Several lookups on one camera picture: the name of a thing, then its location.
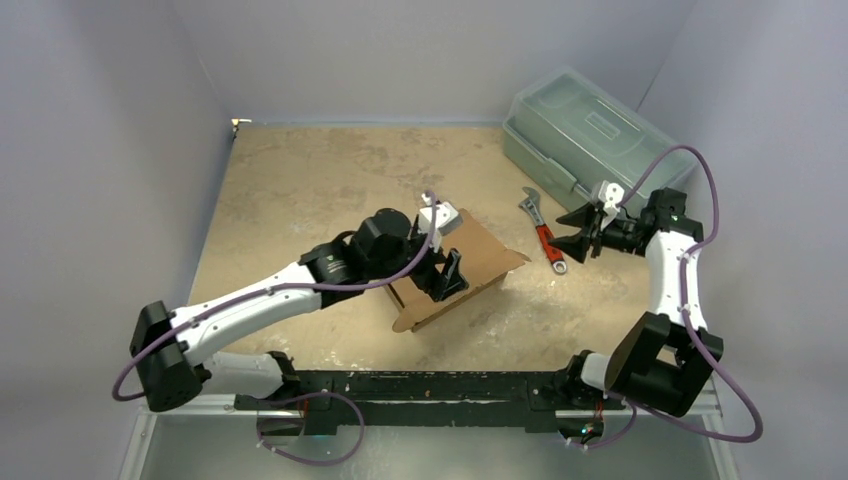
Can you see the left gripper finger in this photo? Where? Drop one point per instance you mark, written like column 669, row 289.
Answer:
column 444, row 288
column 452, row 264

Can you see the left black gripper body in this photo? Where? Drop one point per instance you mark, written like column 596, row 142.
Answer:
column 426, row 275

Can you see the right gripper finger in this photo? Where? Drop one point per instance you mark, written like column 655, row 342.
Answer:
column 589, row 215
column 578, row 246

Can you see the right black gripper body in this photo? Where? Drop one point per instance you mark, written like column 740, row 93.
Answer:
column 592, row 233

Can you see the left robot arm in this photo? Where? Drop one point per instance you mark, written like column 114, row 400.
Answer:
column 178, row 354

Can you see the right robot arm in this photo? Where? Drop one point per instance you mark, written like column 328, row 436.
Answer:
column 657, row 363

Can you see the translucent green plastic toolbox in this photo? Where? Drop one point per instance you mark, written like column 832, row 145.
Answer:
column 567, row 135

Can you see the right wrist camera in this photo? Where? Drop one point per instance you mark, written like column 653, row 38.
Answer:
column 607, row 196

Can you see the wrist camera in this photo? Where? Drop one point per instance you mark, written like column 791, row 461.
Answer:
column 607, row 196
column 443, row 216

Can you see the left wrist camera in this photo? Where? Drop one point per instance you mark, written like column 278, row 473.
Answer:
column 443, row 216

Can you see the red handled adjustable wrench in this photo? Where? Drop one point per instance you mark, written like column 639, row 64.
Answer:
column 530, row 204

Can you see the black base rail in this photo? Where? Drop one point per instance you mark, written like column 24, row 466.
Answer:
column 535, row 401

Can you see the aluminium frame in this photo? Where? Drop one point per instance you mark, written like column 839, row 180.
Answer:
column 208, row 438

